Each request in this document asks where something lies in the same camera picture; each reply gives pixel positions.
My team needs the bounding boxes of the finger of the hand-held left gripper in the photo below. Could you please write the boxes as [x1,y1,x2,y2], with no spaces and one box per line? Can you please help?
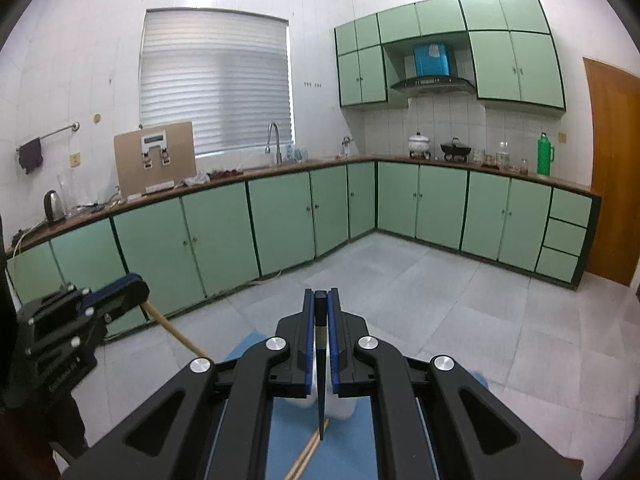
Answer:
[97,280,151,325]
[80,273,143,307]

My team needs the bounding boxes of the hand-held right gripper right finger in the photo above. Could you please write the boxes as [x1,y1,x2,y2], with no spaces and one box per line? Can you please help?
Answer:
[327,287,586,480]

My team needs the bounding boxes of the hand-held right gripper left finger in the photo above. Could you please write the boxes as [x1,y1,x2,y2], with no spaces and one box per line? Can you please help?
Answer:
[60,287,317,480]

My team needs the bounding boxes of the light wooden chopstick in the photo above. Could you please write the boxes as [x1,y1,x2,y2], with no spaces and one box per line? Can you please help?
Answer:
[142,301,213,361]

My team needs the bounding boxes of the bundle of chopsticks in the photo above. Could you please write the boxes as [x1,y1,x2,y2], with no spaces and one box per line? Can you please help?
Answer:
[285,419,329,480]

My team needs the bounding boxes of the steel electric kettle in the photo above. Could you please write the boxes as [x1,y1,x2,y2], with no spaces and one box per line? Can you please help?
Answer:
[44,190,68,223]

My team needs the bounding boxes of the blue mat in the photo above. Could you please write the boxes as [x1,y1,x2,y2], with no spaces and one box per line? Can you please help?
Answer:
[215,332,491,480]

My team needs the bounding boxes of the clear glass pitcher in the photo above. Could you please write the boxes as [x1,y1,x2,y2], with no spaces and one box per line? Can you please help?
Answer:
[57,170,81,213]

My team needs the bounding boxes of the green base cabinets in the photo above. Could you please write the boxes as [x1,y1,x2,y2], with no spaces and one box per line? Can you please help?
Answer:
[5,157,603,341]

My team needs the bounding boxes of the brown water dispenser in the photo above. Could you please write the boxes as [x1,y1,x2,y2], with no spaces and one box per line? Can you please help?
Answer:
[113,121,197,196]

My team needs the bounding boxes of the dark hanging towel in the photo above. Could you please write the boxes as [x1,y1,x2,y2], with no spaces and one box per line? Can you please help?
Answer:
[18,138,44,175]

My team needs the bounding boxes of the steel kitchen faucet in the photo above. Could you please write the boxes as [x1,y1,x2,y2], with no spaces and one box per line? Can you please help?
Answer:
[265,122,283,166]

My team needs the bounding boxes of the white cooking pot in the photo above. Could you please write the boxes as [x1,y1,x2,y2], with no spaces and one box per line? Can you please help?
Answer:
[408,132,432,161]

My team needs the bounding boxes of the white window blind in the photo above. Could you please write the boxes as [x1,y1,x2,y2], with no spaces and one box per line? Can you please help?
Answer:
[139,7,293,157]

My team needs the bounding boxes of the black wok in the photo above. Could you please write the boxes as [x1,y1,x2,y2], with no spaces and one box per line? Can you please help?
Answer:
[440,137,472,163]

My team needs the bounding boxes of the green thermos flask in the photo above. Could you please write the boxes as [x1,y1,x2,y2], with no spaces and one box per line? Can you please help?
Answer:
[537,132,556,177]

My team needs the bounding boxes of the range hood with blue chimney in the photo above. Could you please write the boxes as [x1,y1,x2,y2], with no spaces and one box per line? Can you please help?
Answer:
[390,42,477,96]

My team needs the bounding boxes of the wooden door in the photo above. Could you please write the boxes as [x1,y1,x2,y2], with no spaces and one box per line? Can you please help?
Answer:
[582,57,640,288]

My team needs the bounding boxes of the metal towel rail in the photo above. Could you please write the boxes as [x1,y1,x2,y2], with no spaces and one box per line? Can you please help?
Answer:
[15,121,81,153]

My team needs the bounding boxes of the green wall cabinets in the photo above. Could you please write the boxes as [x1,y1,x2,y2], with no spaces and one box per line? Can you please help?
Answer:
[334,0,567,115]

